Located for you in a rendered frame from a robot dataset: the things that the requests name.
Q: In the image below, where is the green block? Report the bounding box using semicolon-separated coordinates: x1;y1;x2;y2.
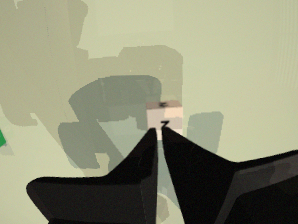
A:
0;129;7;147

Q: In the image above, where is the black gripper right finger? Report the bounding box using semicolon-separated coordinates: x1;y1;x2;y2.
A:
161;127;298;224

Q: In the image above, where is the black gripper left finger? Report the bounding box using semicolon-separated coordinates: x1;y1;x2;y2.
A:
27;128;158;224

